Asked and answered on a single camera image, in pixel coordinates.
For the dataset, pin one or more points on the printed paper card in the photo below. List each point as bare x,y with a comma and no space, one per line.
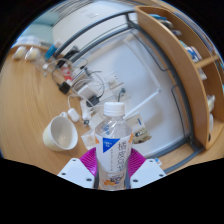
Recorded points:
140,130

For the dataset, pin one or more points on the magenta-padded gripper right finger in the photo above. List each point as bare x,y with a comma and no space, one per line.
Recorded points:
146,172

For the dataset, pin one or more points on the blue pen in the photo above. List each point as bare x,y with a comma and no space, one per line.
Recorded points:
51,52

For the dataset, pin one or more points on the clear plastic snack packet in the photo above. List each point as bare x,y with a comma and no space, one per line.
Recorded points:
19,53
32,53

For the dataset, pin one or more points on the clear plastic drink bottle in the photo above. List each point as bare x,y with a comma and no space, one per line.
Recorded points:
113,146

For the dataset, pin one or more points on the cream ceramic cup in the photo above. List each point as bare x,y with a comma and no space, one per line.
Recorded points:
60,135

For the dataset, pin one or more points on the black power adapter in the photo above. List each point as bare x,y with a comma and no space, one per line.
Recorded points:
64,88

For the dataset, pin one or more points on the small white paper packet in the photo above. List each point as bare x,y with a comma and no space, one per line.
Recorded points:
88,140

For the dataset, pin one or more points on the white power adapter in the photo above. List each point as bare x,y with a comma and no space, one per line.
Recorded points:
86,92

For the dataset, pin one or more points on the wooden shelf unit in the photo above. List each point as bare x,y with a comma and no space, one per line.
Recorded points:
176,66

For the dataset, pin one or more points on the black plug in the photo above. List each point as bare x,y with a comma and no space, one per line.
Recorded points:
93,101

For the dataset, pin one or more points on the small white oval case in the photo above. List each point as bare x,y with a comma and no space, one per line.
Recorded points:
73,115

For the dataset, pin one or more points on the dark grey metal frame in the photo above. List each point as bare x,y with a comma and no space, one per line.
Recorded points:
181,100

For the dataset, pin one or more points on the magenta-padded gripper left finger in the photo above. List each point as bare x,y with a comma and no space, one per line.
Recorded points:
76,172

